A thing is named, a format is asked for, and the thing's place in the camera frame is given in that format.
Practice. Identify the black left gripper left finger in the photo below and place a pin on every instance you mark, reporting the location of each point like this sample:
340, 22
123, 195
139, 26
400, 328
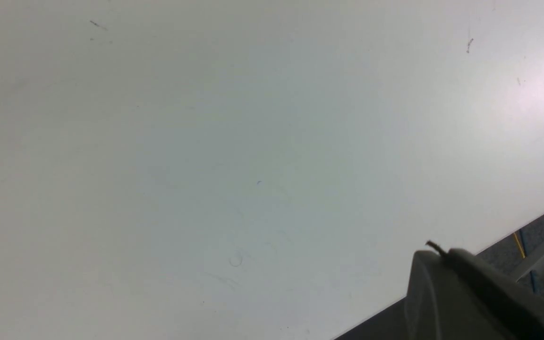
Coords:
439, 305

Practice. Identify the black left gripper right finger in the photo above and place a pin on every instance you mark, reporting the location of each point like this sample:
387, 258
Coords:
518, 311

